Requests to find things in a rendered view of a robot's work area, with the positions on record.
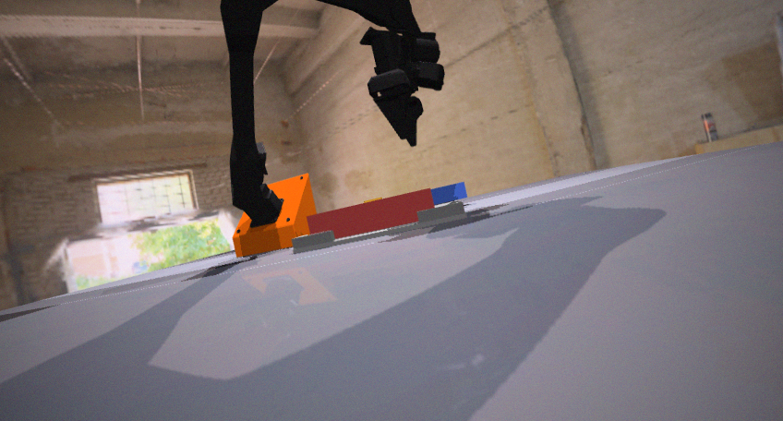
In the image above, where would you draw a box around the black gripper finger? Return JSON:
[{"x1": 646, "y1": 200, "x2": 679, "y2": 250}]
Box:
[
  {"x1": 373, "y1": 88, "x2": 412, "y2": 140},
  {"x1": 406, "y1": 109, "x2": 423, "y2": 148}
]

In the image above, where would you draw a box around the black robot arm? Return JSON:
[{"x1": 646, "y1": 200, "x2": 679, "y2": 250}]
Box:
[{"x1": 220, "y1": 0, "x2": 445, "y2": 227}]

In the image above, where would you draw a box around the dark red bar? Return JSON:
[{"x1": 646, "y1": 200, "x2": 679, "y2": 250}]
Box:
[{"x1": 307, "y1": 188, "x2": 435, "y2": 239}]

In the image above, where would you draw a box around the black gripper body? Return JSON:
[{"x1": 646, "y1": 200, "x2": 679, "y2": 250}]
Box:
[{"x1": 367, "y1": 55, "x2": 424, "y2": 113}]

